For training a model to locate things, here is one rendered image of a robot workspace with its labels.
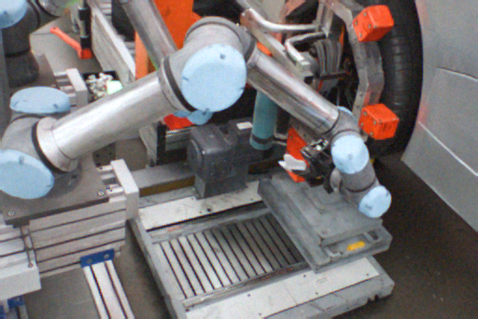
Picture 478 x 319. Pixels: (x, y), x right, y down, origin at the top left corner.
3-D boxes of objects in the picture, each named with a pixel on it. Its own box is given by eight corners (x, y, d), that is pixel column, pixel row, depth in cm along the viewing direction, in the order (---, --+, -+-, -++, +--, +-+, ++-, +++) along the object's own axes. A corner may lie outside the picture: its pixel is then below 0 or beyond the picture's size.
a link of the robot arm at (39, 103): (77, 130, 134) (74, 80, 126) (66, 165, 123) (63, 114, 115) (22, 127, 131) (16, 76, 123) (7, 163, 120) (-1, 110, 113)
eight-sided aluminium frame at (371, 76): (356, 179, 191) (400, 33, 160) (340, 183, 187) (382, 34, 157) (279, 95, 227) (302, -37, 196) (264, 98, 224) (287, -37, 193)
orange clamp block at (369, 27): (378, 40, 170) (396, 25, 163) (358, 43, 167) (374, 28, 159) (371, 20, 172) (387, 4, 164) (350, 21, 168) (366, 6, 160)
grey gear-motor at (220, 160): (284, 192, 256) (297, 130, 236) (197, 214, 235) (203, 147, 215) (265, 168, 268) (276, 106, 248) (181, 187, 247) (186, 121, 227)
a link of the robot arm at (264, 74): (173, 27, 121) (331, 140, 144) (171, 51, 112) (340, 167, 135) (206, -12, 116) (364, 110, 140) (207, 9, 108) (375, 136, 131)
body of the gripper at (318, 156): (319, 131, 146) (346, 151, 137) (330, 155, 151) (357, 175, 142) (296, 149, 144) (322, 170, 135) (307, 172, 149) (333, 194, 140)
